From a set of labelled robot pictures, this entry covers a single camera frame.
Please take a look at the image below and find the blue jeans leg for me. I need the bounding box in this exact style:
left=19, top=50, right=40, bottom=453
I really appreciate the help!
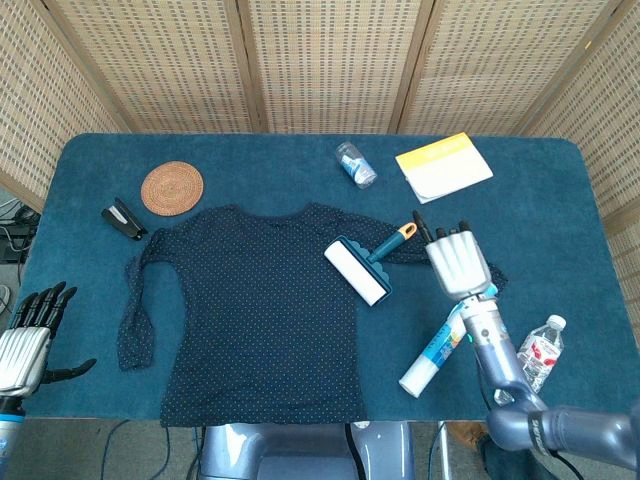
left=478, top=434, right=556, bottom=480

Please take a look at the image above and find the clear water bottle red label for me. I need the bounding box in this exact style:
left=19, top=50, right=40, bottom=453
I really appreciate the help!
left=493, top=314, right=568, bottom=406

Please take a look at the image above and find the round woven coaster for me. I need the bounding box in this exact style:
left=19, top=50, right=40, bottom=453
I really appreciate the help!
left=140, top=160, right=205, bottom=218

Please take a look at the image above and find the brown shoe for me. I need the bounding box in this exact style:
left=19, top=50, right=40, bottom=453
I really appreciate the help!
left=447, top=421, right=490, bottom=450

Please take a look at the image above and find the black equipment with cables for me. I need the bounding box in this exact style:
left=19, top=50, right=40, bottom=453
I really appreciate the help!
left=0, top=197, right=42, bottom=265

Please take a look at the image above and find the blue carpet table cover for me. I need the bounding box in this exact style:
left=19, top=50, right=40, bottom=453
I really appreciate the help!
left=14, top=132, right=640, bottom=422

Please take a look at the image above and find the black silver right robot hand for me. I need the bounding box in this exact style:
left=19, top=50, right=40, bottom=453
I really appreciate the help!
left=412, top=209, right=495, bottom=297

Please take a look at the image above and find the bamboo folding screen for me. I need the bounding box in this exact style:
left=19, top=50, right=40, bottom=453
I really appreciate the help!
left=0, top=0, right=640, bottom=331

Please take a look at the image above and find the black stapler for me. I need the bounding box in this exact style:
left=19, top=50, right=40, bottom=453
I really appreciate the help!
left=101, top=196, right=149, bottom=242

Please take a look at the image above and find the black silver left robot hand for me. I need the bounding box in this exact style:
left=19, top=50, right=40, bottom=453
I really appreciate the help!
left=0, top=281, right=98, bottom=397

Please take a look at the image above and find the dark dotted long-sleeve shirt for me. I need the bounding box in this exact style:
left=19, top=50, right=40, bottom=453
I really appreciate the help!
left=115, top=202, right=510, bottom=429

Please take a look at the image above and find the blue and white plastic tube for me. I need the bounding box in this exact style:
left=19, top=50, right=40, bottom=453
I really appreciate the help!
left=398, top=282, right=500, bottom=400

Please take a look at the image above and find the yellow white booklet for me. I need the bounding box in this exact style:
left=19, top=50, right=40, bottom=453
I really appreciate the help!
left=394, top=131, right=495, bottom=206

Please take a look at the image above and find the small clear plastic jar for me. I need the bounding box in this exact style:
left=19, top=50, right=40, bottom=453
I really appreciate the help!
left=334, top=141, right=378, bottom=191

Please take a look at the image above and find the blue floor cable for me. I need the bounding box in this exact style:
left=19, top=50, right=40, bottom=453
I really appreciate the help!
left=101, top=419, right=132, bottom=480

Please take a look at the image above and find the teal lint roller yellow tip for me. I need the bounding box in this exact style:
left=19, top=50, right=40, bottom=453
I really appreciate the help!
left=323, top=222, right=418, bottom=307

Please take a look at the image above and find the grey-blue robot torso base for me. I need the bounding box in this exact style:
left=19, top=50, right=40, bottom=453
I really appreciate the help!
left=199, top=420, right=416, bottom=480

